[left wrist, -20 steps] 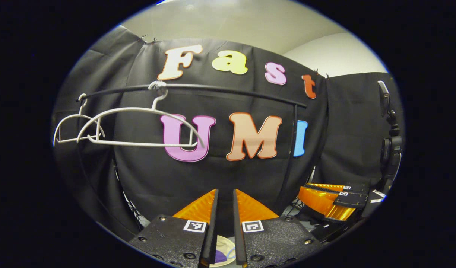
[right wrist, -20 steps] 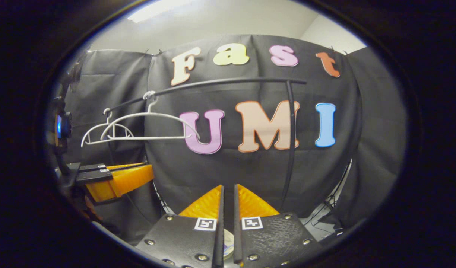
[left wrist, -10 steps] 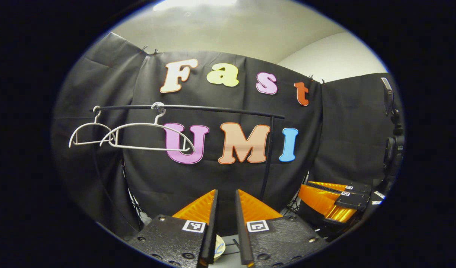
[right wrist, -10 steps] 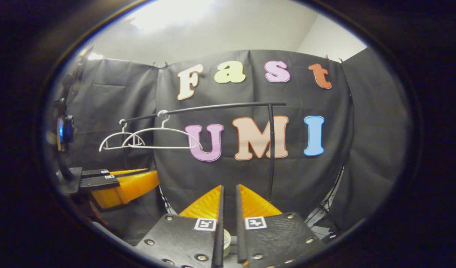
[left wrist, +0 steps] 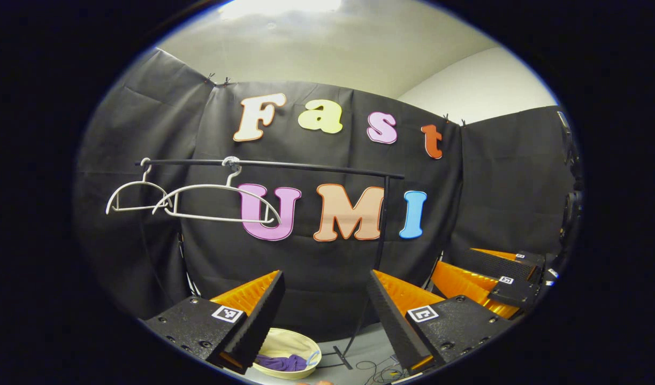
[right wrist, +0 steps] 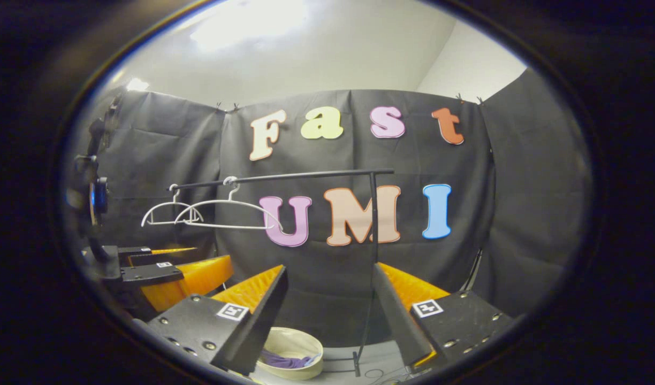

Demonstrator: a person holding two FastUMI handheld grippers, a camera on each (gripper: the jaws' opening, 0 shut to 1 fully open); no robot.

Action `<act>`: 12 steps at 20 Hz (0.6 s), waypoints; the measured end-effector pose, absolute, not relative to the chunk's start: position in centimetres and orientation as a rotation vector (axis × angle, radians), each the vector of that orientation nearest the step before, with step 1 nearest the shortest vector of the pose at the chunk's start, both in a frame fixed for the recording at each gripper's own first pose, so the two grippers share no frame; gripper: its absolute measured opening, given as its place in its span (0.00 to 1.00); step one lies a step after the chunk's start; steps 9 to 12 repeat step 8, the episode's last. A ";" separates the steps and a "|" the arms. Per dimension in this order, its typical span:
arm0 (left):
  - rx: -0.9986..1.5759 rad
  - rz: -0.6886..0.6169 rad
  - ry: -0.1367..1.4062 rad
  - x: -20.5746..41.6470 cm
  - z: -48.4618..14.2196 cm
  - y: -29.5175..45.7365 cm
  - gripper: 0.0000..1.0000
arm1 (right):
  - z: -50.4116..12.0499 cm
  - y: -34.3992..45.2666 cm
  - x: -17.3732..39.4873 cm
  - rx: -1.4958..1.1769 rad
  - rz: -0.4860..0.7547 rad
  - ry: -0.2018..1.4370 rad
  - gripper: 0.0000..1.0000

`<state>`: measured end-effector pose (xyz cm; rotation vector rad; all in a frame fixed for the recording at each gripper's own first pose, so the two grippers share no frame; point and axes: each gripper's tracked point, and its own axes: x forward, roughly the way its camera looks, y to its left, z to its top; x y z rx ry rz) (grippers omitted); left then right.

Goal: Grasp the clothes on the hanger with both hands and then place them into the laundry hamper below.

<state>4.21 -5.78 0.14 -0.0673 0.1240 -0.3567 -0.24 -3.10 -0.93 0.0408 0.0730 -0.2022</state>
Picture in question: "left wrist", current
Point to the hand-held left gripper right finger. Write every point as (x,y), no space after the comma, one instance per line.
(397,326)

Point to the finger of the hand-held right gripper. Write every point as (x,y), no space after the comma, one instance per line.
(493,264)
(512,291)

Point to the ceiling light panel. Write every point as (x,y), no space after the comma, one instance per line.
(279,6)

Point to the white plastic hanger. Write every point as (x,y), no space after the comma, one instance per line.
(137,183)
(220,185)

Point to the purple shirt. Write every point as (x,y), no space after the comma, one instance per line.
(284,363)

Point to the black metal clothes rack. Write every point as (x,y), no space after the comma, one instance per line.
(317,169)

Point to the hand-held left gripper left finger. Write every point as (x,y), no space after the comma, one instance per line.
(258,331)

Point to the cream laundry hamper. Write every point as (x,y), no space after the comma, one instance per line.
(290,339)

